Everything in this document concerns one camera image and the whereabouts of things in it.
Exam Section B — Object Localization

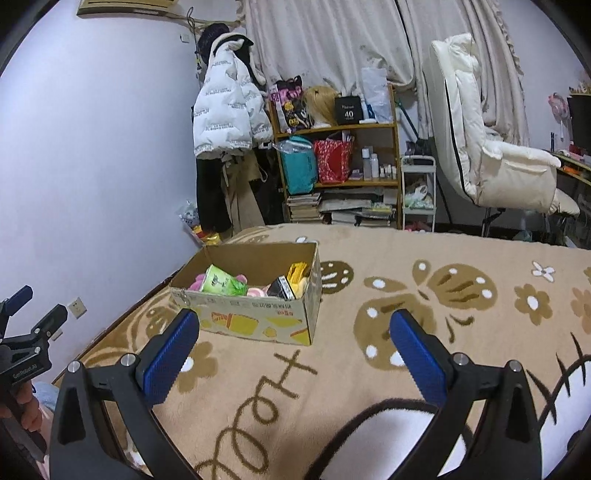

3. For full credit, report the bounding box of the yellow and red snack packet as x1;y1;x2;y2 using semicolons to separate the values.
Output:
191;224;222;244

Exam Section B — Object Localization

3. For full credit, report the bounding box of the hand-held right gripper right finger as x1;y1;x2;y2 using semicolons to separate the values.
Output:
389;308;543;480

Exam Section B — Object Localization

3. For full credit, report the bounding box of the pile of magazines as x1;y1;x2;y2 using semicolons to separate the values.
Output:
318;187;398;228

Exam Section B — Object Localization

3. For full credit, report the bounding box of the black hat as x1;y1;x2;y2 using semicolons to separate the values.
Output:
196;23;254;57

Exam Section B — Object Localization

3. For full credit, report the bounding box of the magenta plush toy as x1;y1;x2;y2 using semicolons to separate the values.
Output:
187;273;250;293

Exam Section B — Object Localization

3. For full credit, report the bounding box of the red patterned bag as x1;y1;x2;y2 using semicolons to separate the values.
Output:
313;138;354;184

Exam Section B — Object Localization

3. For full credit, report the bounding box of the pink desk fan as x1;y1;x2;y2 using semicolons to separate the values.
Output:
549;92;571;119

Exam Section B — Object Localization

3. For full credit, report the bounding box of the black hanging coat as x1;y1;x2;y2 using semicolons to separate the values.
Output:
195;157;234;234

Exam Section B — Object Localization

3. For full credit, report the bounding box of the person's left hand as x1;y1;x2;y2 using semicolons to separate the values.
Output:
0;382;44;433

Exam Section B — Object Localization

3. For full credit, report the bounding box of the printed cardboard box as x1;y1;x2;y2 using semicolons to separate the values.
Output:
169;241;322;347

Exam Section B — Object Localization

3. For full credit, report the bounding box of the beige butterfly-print blanket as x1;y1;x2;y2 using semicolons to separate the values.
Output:
51;225;591;480

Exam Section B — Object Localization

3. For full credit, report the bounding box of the green tissue pack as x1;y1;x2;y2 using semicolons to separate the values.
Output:
201;264;249;296

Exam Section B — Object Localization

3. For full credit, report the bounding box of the beige hanging coat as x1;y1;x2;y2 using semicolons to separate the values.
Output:
222;152;273;232

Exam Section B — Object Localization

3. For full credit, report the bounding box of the stack of books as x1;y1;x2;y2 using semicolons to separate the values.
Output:
285;193;322;223

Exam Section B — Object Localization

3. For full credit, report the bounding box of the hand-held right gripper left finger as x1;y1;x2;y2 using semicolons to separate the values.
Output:
48;308;201;480

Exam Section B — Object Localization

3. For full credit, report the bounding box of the pink and black printed bag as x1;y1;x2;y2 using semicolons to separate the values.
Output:
270;76;315;131

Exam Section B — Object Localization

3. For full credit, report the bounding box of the cluttered desk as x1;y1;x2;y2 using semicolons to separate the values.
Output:
547;90;591;250

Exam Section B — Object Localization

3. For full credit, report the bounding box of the printed plastic bag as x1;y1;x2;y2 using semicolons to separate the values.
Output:
179;200;201;227

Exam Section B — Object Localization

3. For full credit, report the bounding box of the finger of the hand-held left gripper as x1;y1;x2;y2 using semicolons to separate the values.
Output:
14;303;69;345
0;285;34;319

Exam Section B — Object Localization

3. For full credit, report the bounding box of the white padded chair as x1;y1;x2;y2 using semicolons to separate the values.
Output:
429;32;581;217

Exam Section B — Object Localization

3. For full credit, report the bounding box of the black tissue pack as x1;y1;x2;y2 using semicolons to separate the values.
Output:
267;276;296;302

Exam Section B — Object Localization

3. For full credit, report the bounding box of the blond wig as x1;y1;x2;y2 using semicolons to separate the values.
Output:
302;85;342;129

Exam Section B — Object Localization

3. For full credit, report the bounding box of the white plastic bag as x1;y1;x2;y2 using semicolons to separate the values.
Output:
360;67;391;123

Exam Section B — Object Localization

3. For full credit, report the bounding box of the black gift box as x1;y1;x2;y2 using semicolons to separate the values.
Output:
335;95;363;124

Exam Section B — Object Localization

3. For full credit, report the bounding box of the beige air conditioner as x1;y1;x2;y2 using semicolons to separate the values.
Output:
76;0;185;19

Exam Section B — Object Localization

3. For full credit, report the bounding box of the white utility cart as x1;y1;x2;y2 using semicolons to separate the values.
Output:
400;154;437;232

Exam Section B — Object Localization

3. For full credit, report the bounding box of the teal bag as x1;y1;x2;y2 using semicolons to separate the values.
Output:
278;136;319;195

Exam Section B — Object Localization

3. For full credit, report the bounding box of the wooden shelf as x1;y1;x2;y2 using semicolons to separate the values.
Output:
268;83;402;229

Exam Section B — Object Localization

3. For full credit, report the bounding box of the white puffer jacket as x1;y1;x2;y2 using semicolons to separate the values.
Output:
192;32;274;160

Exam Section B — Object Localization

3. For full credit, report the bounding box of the grey curtain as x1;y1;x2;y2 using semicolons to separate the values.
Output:
242;0;532;144

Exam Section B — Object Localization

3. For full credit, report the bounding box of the yellow plush toy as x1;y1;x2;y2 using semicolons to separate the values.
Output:
286;262;311;296

